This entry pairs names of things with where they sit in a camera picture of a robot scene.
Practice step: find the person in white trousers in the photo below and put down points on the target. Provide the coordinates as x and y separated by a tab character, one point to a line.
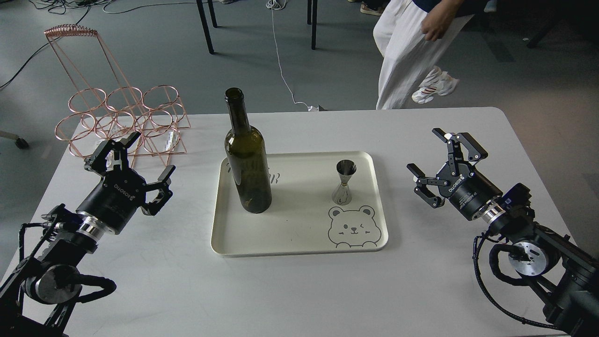
411	36

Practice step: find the copper wire wine rack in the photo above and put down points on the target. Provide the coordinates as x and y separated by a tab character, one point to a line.
106	105

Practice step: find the dark green wine bottle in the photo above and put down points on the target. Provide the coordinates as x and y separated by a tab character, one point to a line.
245	149

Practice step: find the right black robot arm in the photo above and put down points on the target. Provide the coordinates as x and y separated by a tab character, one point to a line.
562	275

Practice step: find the chair caster wheel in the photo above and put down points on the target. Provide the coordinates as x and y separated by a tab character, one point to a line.
19	142

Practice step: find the cream bear tray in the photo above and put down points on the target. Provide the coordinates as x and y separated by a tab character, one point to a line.
302	217

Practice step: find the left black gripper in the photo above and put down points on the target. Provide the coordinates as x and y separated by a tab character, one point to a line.
121	191

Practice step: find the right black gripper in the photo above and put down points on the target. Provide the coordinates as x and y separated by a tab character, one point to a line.
469	190

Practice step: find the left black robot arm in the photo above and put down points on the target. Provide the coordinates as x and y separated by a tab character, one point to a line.
38	298

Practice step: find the steel jigger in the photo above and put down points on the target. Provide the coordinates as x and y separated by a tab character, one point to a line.
342	194

